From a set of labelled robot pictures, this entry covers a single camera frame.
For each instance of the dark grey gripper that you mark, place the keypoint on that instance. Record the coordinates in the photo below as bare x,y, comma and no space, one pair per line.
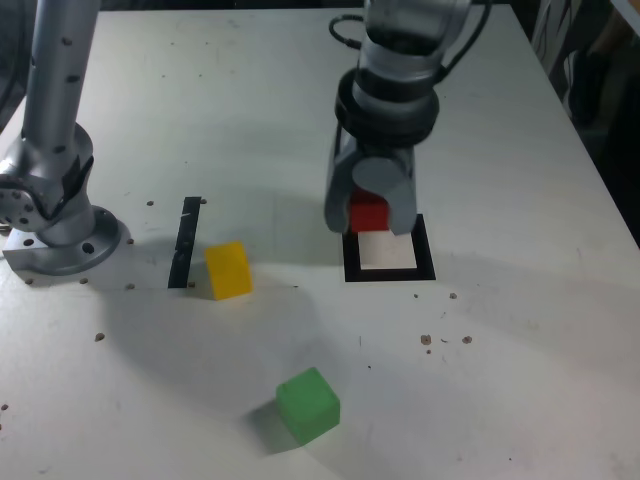
385,150

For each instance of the red cube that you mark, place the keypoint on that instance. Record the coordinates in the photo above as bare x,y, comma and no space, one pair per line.
370,217

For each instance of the yellow cube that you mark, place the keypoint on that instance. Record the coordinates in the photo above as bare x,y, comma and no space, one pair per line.
229,272

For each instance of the green cube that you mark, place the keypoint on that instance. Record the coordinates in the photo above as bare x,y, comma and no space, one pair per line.
307,407

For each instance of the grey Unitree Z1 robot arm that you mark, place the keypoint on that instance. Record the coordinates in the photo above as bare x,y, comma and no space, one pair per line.
55,75

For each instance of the black tape square outline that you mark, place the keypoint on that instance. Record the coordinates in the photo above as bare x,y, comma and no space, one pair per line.
385,275

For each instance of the black tape strip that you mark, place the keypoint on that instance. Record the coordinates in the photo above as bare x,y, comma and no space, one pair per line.
182,250

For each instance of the white background furniture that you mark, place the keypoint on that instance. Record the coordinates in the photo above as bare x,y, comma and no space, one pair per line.
545,50

